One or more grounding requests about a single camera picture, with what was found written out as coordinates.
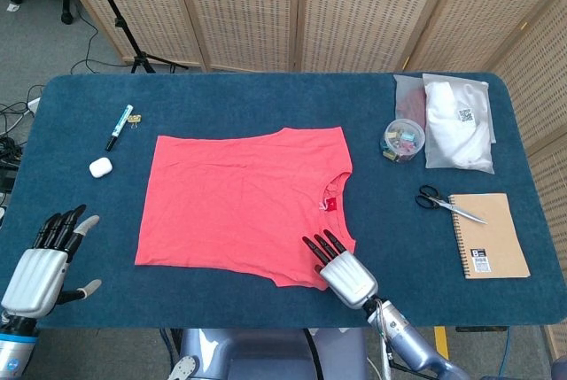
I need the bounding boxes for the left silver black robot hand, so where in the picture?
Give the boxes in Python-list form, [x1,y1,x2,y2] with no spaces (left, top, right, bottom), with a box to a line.
[0,204,103,320]

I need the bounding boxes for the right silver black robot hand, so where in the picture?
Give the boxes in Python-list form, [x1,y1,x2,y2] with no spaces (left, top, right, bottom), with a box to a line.
[301,229,380,311]

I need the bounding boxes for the coral red t-shirt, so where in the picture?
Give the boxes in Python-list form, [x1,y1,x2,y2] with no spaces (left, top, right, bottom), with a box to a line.
[134,127,358,291]

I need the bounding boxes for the blue-grey robot torso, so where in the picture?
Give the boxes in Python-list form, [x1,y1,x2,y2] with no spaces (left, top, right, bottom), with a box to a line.
[167,328,369,380]

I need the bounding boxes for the yellow floor tape strip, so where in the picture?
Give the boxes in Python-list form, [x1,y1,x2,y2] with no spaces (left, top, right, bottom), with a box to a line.
[433,325,452,380]

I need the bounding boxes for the white earbuds case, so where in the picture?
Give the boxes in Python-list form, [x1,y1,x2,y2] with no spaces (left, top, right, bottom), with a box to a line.
[89,157,113,179]

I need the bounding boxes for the kraft spiral notebook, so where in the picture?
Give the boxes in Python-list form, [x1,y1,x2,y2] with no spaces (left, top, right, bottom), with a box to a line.
[447,192,532,281]

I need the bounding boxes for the clear jar of binder clips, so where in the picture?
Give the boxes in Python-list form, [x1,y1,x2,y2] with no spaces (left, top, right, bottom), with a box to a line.
[378,118,426,164]

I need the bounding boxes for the white marker pen black cap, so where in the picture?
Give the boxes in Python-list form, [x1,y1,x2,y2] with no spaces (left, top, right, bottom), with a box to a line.
[105,104,135,152]

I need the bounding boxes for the white garment in plastic bag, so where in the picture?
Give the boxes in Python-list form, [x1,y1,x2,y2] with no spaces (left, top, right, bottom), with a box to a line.
[421,73,496,174]

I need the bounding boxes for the frosted bag with red garment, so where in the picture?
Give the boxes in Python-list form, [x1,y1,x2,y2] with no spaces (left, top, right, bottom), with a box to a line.
[392,74,429,131]

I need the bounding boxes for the blue carpet table mat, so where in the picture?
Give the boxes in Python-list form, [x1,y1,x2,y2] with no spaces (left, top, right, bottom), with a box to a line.
[0,72,567,330]

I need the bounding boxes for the black tripod stand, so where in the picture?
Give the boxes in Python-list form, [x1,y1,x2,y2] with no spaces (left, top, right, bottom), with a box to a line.
[82,0,190,74]

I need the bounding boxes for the woven wooden folding screen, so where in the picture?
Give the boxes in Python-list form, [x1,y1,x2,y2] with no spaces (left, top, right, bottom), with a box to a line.
[50,0,567,354]

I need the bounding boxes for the black-handled scissors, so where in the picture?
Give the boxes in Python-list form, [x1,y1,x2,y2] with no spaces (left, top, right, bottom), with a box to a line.
[415,184,488,225]

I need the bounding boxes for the tangle of floor cables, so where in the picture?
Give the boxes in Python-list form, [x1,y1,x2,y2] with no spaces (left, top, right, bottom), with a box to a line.
[0,82,43,204]

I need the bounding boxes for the blue cable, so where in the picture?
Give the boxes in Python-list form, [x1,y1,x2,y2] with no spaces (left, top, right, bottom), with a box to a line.
[498,326,510,379]

